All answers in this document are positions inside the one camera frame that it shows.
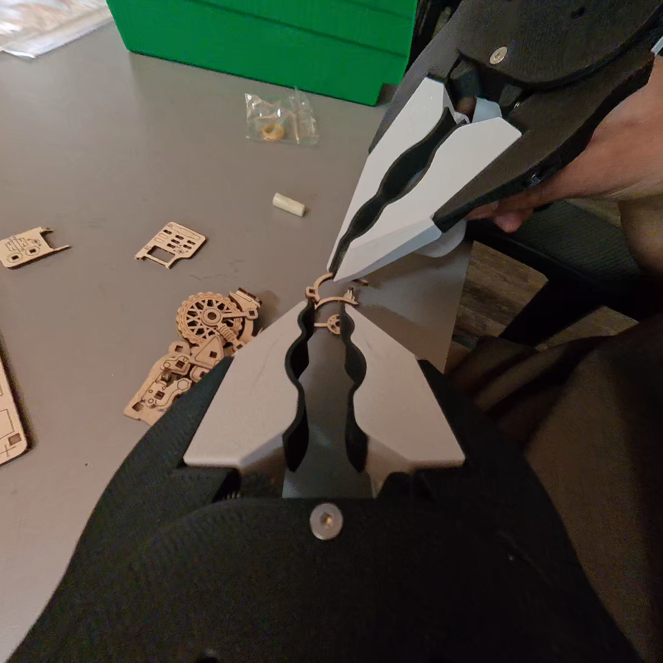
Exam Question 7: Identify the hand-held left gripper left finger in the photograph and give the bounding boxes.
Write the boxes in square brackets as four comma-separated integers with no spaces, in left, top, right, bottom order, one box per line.
[184,300,316,473]

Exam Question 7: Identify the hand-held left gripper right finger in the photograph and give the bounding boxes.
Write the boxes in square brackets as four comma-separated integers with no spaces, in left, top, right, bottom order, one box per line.
[338,305,466,494]

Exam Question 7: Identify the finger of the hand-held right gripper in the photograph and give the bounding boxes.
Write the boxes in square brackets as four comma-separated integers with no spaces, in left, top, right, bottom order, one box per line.
[333,117,523,284]
[327,77,470,275]

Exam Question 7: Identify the small curved wooden puzzle piece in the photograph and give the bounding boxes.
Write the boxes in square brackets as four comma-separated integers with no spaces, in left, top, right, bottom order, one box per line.
[305,272,369,336]

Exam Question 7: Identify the grey desk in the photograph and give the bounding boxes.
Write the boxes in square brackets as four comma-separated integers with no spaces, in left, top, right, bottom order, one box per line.
[0,21,472,661]

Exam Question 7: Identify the person's right hand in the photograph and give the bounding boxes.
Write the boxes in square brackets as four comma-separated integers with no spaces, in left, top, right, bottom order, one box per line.
[468,53,663,234]

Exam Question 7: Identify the wooden puzzle pieces cluster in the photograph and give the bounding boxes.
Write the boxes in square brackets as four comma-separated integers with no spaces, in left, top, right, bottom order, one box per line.
[123,336,231,426]

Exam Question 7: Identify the wooden gear wheel assembly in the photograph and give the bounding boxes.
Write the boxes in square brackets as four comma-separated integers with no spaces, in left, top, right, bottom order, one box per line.
[176,288,263,359]

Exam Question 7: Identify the small clear plastic parts bag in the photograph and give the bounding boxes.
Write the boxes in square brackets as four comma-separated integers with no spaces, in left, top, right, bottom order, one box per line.
[244,88,320,146]

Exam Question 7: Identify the pale short cylinder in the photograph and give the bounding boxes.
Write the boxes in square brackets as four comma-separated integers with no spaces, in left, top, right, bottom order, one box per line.
[272,192,307,218]

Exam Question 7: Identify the black office chair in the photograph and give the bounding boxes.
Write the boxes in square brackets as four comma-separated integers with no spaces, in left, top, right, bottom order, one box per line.
[466,199,663,345]

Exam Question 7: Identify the green box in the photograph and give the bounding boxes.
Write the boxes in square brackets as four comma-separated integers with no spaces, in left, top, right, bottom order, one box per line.
[106,0,419,107]

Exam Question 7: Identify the flat slotted wooden puzzle piece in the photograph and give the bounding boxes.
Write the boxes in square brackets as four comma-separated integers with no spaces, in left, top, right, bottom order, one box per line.
[135,222,207,269]

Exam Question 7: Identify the person's brown trouser legs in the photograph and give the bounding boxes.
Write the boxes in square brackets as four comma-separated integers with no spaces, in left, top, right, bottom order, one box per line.
[448,197,663,663]

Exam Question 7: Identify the wooden puzzle sheet with cutouts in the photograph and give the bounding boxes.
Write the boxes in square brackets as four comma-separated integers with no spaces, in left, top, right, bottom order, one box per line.
[0,356,30,466]

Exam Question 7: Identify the flat notched wooden puzzle piece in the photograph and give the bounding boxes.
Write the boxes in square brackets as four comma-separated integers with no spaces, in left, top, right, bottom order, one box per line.
[0,226,70,269]

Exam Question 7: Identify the crinkled clear plastic wrapper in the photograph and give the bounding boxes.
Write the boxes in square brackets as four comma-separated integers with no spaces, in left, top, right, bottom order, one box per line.
[0,0,114,58]

